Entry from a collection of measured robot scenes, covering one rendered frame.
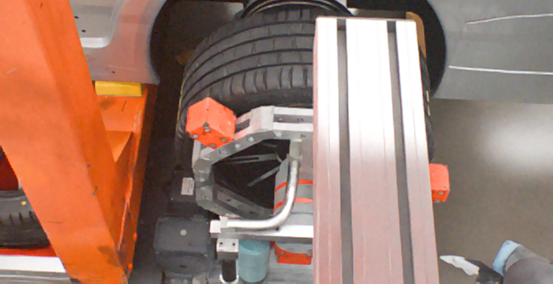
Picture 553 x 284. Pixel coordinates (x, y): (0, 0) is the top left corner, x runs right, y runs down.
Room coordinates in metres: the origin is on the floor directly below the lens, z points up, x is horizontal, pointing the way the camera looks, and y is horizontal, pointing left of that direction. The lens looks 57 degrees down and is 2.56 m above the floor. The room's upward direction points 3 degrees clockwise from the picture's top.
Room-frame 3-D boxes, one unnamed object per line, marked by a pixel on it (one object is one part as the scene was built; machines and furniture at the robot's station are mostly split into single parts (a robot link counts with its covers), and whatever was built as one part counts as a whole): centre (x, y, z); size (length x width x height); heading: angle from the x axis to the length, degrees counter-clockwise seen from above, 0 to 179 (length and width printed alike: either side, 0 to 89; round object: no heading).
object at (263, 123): (0.96, -0.07, 0.85); 0.54 x 0.07 x 0.54; 90
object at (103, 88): (1.36, 0.47, 0.71); 0.14 x 0.14 x 0.05; 0
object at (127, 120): (1.19, 0.47, 0.69); 0.52 x 0.17 x 0.35; 0
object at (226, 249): (0.75, 0.10, 0.93); 0.09 x 0.05 x 0.05; 0
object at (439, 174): (0.97, -0.39, 0.85); 0.09 x 0.08 x 0.07; 90
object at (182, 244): (1.14, 0.27, 0.26); 0.42 x 0.18 x 0.35; 0
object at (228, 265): (0.72, 0.10, 0.83); 0.04 x 0.04 x 0.16
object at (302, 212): (0.89, -0.07, 0.85); 0.21 x 0.14 x 0.14; 0
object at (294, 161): (0.84, 0.03, 1.03); 0.19 x 0.18 x 0.11; 0
